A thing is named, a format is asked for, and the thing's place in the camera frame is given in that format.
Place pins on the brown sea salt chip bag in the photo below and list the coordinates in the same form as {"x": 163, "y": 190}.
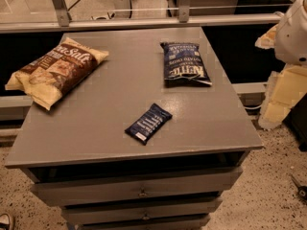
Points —
{"x": 49, "y": 78}

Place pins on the bottom grey drawer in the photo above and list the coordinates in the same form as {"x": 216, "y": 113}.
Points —
{"x": 193, "y": 222}

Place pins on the grey drawer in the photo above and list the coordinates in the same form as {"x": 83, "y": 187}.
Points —
{"x": 134, "y": 187}
{"x": 193, "y": 222}
{"x": 143, "y": 211}

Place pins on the small dark blue snack bar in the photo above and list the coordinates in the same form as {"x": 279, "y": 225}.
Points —
{"x": 145, "y": 127}

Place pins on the middle grey drawer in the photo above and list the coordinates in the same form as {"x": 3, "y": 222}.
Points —
{"x": 143, "y": 211}

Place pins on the yellow foam padding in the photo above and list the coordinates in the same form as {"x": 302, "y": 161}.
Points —
{"x": 284, "y": 90}

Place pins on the grey metal railing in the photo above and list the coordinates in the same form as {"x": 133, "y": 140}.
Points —
{"x": 22, "y": 16}

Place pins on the top grey drawer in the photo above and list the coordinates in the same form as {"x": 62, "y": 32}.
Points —
{"x": 134, "y": 187}

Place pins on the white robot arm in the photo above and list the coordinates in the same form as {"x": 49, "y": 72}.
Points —
{"x": 291, "y": 35}

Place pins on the black tool on floor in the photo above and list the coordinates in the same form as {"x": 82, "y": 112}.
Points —
{"x": 301, "y": 190}

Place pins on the blue kettle chip bag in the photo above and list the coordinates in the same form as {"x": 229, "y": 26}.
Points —
{"x": 183, "y": 62}

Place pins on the white shoe tip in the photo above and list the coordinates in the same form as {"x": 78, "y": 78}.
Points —
{"x": 6, "y": 222}

